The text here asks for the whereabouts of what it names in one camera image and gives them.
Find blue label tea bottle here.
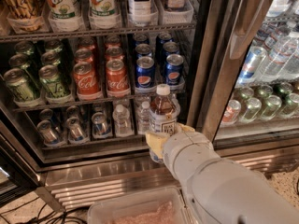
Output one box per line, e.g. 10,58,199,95
128,0,154,26
149,84,177,163

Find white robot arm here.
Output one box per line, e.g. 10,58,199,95
146,124,299,224

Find middle water bottle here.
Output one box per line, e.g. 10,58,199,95
137,101,150,134

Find left water bottle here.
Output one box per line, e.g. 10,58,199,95
112,105,134,137

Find stainless fridge door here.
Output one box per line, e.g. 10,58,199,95
190,0,299,161

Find green 7UP bottle right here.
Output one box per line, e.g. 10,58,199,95
89,0,120,29

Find green 7up bottle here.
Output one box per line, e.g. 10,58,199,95
89,0,120,29
46,0,81,32

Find green 7UP bottle left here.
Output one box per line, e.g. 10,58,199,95
46,0,81,32

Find brown drink bottle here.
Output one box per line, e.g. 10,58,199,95
5,0,42,32

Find right Red Bull can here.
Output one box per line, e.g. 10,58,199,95
92,112,111,138

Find red bull can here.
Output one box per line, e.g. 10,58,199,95
66,117,88,142
92,112,111,138
37,120,63,146

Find front right Pepsi can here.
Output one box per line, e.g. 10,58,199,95
164,54,184,85

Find pepsi can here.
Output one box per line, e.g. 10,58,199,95
135,56,155,88
164,54,184,85

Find left clear plastic bin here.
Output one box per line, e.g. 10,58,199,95
87,186,192,224

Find front left Pepsi can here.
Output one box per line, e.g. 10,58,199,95
135,56,155,88

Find front right Coca-Cola can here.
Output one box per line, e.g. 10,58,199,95
106,59,129,91

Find coca-cola can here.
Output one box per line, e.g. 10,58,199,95
73,62,100,95
106,59,129,91

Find middle Red Bull can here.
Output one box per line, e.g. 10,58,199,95
66,117,88,142

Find front left Coca-Cola can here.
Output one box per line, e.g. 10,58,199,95
73,62,100,95

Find left Red Bull can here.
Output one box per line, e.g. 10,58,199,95
37,120,63,146

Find front right green can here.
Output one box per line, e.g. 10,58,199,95
38,64,71,98

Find green can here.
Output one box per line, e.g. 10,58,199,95
38,64,71,98
4,68,40,102

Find front left green can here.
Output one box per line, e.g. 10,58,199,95
4,68,40,102

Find middle wire shelf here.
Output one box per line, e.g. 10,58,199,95
12,87,187,114

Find wire shelf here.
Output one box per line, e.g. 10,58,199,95
0,22,196,43
12,87,187,114

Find black floor cables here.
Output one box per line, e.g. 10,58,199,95
0,196,89,224

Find top wire shelf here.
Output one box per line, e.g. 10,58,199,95
0,22,196,43

